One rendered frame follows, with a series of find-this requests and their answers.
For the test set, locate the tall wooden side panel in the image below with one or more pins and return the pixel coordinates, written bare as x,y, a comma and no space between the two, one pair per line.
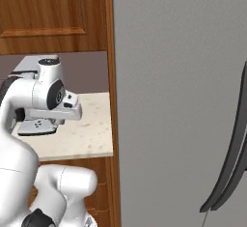
111,28

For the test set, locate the pale grey appliance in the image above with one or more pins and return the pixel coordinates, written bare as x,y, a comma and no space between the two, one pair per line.
27,65

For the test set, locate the wooden wall cupboard door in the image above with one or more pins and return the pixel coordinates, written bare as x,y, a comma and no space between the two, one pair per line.
48,5

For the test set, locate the grey fridge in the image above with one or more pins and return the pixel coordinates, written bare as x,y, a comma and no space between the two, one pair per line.
173,92

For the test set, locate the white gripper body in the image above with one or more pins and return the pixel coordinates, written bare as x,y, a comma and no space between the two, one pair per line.
64,113

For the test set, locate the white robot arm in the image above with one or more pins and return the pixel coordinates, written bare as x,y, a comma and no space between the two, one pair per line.
16,169

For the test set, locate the wooden base cupboard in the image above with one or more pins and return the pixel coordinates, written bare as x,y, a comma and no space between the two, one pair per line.
104,176

